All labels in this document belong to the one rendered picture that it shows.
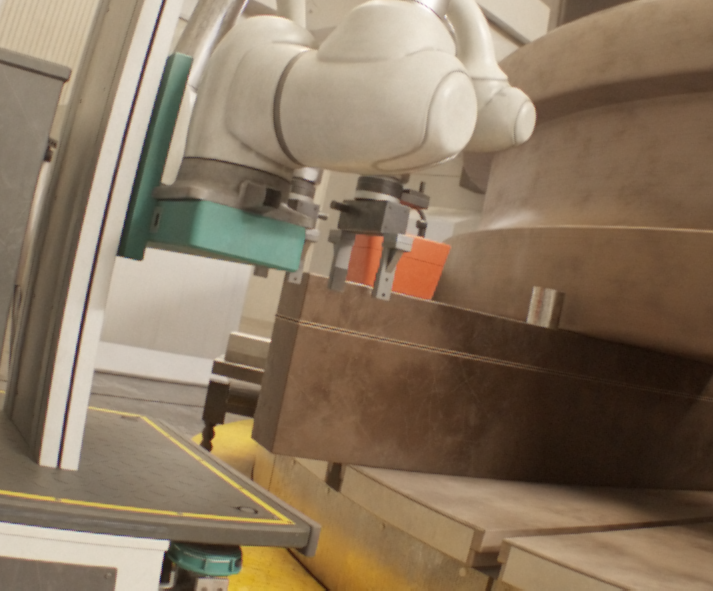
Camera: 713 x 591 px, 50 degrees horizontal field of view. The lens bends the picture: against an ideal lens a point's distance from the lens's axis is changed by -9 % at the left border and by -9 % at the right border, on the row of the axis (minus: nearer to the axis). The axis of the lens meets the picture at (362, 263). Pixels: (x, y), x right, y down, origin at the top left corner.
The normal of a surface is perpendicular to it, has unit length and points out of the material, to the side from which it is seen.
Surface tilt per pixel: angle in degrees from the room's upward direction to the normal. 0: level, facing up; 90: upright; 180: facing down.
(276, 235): 90
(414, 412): 90
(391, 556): 90
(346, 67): 69
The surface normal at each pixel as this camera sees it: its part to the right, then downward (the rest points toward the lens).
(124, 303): 0.71, 0.11
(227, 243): 0.55, 0.07
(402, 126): -0.21, 0.44
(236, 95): -0.47, -0.14
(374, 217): -0.81, -0.21
